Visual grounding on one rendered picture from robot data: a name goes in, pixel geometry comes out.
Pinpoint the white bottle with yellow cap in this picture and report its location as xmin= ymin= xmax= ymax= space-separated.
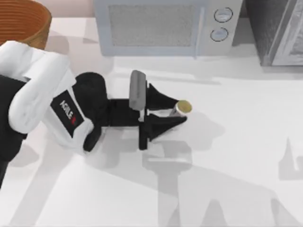
xmin=167 ymin=100 xmax=193 ymax=118

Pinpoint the pale grey rounded box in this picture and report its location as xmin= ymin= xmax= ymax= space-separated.
xmin=128 ymin=70 xmax=147 ymax=111

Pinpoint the pale microwave oven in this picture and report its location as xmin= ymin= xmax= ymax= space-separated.
xmin=92 ymin=0 xmax=244 ymax=60

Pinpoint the microwave oven door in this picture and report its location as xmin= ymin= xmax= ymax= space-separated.
xmin=94 ymin=0 xmax=205 ymax=59

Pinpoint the round microwave knob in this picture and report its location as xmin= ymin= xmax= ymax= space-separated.
xmin=210 ymin=26 xmax=230 ymax=43
xmin=214 ymin=7 xmax=234 ymax=23

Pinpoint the grey cabinet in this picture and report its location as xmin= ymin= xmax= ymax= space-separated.
xmin=244 ymin=0 xmax=303 ymax=67

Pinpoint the brown woven basket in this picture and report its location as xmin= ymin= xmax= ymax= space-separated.
xmin=0 ymin=0 xmax=53 ymax=51

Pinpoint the grey cabinet door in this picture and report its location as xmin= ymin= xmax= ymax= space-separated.
xmin=271 ymin=0 xmax=303 ymax=67

